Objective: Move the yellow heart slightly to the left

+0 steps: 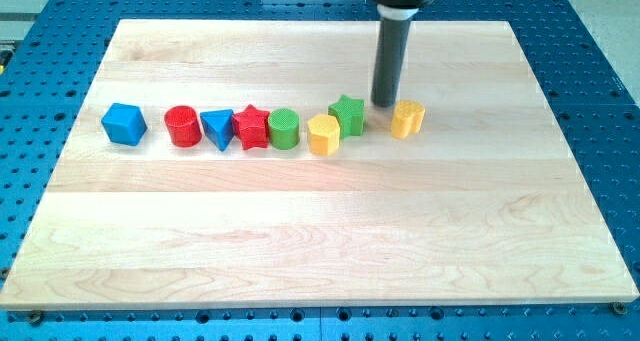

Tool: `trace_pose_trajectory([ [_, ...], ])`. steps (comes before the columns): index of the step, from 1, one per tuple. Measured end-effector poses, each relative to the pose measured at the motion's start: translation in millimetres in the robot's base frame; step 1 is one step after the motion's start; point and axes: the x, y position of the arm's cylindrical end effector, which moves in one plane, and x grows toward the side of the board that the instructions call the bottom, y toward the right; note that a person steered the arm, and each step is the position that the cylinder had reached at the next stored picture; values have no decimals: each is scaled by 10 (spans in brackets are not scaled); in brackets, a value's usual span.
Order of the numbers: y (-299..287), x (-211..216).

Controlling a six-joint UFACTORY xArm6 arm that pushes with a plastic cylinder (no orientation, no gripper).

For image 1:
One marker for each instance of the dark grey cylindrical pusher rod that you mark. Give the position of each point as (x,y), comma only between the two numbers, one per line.
(390,51)

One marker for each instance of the red star block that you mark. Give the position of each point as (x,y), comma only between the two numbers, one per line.
(250,126)

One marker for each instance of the red cylinder block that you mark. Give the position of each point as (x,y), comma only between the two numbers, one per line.
(183,126)

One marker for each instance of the blue cube block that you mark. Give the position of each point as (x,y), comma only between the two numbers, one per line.
(124,124)

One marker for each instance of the light wooden board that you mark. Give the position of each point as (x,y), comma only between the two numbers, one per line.
(485,205)

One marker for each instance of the yellow heart block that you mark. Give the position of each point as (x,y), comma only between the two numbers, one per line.
(408,116)

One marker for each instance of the green cylinder block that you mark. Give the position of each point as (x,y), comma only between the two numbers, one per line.
(284,128)

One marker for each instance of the yellow hexagon block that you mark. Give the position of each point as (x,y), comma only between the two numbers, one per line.
(323,134)

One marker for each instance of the blue triangle block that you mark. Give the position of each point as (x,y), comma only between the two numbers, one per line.
(218,127)

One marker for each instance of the green star block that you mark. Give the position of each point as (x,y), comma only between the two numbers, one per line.
(350,115)

